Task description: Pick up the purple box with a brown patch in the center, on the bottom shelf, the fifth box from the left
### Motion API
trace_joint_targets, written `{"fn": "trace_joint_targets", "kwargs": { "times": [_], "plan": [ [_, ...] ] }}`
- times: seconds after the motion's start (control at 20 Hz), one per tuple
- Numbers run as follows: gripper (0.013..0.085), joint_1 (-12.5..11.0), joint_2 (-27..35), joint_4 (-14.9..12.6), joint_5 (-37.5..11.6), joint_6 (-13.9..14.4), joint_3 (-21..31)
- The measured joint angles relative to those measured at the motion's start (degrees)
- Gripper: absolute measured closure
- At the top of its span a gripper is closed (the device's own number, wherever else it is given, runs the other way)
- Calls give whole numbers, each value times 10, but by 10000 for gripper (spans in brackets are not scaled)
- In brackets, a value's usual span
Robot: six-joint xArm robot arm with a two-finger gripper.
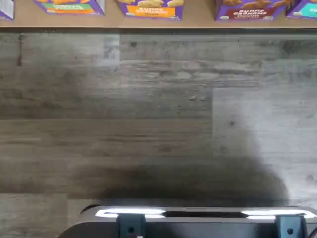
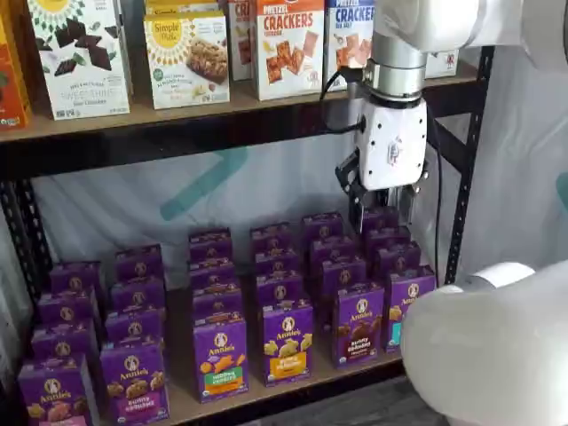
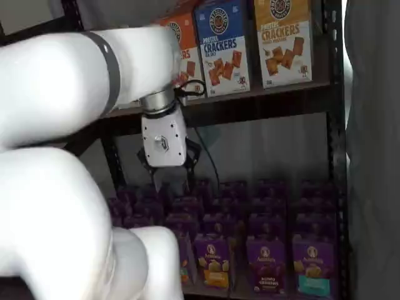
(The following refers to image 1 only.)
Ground brown shelf board under purple boxes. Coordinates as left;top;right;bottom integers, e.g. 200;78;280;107
0;0;317;29

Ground black metal shelf rack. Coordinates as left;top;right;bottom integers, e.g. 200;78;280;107
0;27;317;35

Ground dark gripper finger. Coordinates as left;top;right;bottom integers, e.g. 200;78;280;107
116;213;147;238
274;215;308;238

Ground purple box green patch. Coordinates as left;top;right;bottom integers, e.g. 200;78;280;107
33;0;106;16

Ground purple box orange patch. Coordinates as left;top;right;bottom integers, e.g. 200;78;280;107
115;0;184;21

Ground purple box teal patch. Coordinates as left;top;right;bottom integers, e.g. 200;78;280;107
284;0;317;20

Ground purple box with white side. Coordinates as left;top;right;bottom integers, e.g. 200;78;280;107
0;0;15;20

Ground purple box brown patch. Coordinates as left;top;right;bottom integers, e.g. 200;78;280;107
214;0;289;22

